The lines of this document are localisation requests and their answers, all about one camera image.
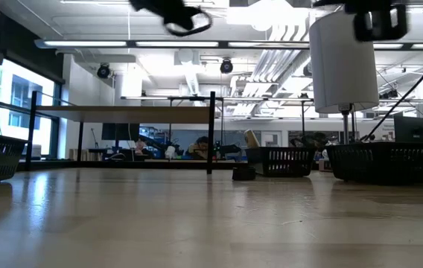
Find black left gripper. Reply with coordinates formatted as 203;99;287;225
128;0;199;31

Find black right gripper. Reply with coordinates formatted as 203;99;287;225
312;0;408;16

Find small black block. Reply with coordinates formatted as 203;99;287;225
352;10;409;42

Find black ceiling track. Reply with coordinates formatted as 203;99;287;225
407;0;423;15

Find white cylindrical lamp shade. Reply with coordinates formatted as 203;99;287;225
308;8;380;115

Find black hanging spotlight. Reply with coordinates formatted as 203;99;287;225
219;58;234;74
96;63;112;80

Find long ceiling light bar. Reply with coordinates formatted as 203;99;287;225
34;38;423;51

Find wooden shelf riser black legs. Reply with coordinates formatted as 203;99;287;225
25;91;217;175

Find metal lamp pole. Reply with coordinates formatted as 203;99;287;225
340;103;352;145

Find black computer monitor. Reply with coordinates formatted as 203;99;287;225
393;115;423;144
101;122;141;141

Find large window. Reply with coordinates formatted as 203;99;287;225
0;55;63;159

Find black rubber band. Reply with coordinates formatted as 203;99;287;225
232;166;257;182

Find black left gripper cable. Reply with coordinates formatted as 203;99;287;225
162;7;214;38

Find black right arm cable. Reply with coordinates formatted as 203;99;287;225
363;36;423;142

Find background metal frame table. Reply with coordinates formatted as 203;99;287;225
121;95;314;165

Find black aluminium frame rail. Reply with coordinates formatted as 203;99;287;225
17;159;241;169

